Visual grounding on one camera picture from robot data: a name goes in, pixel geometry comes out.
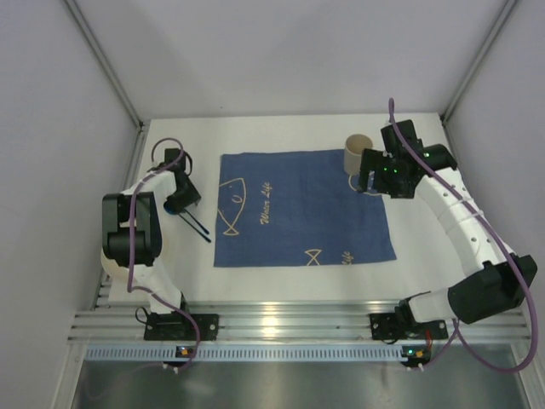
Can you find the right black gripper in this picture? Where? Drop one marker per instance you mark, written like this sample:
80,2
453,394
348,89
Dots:
370,171

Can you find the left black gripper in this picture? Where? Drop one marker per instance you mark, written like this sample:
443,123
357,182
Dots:
182,203

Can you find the beige cup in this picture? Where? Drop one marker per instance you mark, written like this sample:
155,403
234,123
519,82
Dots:
353,151

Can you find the blue fish placemat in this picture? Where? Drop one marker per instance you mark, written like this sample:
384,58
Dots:
296,209

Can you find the blue metallic fork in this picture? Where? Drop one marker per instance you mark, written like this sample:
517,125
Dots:
202,228

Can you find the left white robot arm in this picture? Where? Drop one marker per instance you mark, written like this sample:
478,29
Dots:
133,238

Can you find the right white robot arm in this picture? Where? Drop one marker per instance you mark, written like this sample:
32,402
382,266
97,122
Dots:
491,269

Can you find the blue metallic spoon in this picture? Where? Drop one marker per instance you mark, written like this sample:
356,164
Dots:
190,223

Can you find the cream round plate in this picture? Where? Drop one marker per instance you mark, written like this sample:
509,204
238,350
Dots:
122,273

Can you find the left aluminium corner post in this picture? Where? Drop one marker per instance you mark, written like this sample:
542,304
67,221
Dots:
73,9

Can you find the aluminium corner post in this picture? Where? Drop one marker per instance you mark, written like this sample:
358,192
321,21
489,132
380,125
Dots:
73,9
493,32

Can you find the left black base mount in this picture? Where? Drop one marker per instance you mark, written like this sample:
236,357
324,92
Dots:
175,327

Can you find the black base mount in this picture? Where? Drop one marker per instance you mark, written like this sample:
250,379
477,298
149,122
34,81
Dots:
175,327
389,328

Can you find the aluminium rail frame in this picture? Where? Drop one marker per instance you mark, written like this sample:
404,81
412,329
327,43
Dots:
282,307

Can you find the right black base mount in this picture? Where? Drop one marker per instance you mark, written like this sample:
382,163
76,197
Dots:
389,328

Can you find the slotted grey cable duct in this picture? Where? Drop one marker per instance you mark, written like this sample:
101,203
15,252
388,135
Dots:
258,353

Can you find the right aluminium corner post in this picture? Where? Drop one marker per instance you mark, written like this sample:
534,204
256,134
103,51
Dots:
493,32

